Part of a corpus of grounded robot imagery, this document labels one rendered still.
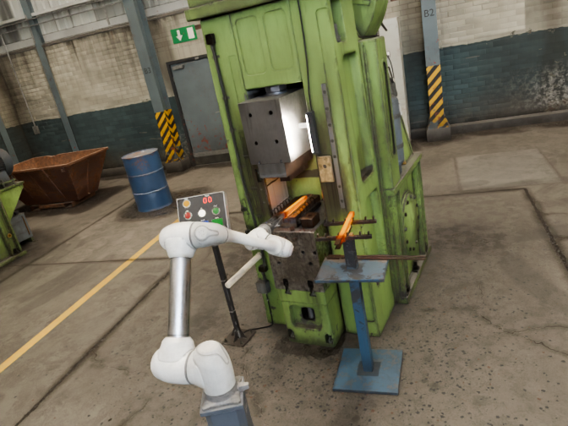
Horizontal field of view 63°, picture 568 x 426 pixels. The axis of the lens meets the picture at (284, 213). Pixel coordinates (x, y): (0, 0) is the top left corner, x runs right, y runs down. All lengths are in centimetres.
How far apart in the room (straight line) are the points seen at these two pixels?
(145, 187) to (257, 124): 475
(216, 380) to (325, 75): 178
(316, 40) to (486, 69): 609
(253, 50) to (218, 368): 189
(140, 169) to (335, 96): 503
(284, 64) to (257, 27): 27
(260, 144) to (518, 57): 635
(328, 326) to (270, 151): 127
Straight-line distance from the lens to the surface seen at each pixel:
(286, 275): 325
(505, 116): 889
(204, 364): 218
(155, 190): 758
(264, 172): 305
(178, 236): 231
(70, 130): 1162
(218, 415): 233
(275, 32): 299
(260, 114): 295
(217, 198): 325
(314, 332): 343
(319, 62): 288
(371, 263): 282
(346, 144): 292
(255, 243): 254
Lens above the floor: 207
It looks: 20 degrees down
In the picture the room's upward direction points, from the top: 12 degrees counter-clockwise
